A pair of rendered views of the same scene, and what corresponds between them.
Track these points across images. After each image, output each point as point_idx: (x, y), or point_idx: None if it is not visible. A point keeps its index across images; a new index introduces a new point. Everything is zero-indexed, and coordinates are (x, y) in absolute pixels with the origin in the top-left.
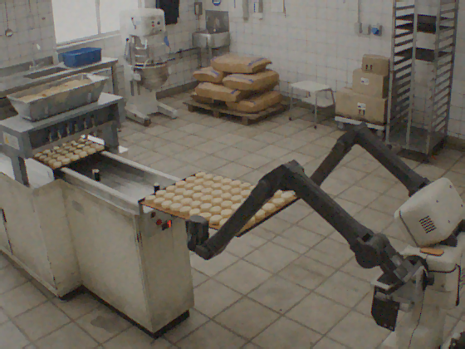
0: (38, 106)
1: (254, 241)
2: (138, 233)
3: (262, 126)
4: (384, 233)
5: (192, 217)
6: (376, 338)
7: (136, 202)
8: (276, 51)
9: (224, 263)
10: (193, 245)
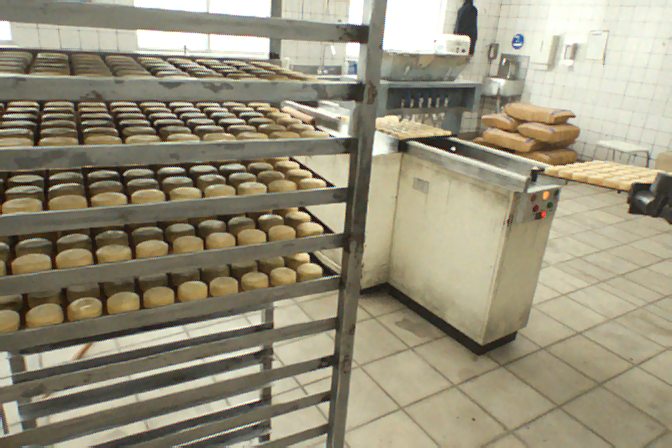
0: (401, 62)
1: (574, 281)
2: (511, 214)
3: None
4: None
5: (661, 172)
6: None
7: (522, 177)
8: (578, 107)
9: (544, 295)
10: (654, 207)
